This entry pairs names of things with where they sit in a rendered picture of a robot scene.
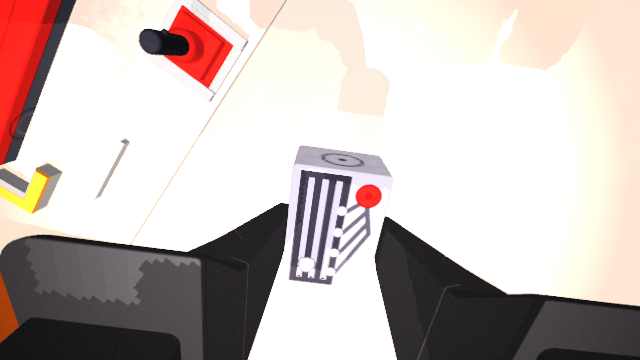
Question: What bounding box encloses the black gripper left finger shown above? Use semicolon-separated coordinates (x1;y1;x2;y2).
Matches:
0;203;289;360

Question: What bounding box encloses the white box with black stripes and red dot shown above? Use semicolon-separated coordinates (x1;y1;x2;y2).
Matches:
281;145;394;291

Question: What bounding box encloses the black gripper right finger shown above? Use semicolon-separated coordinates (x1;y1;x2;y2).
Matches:
375;216;640;360

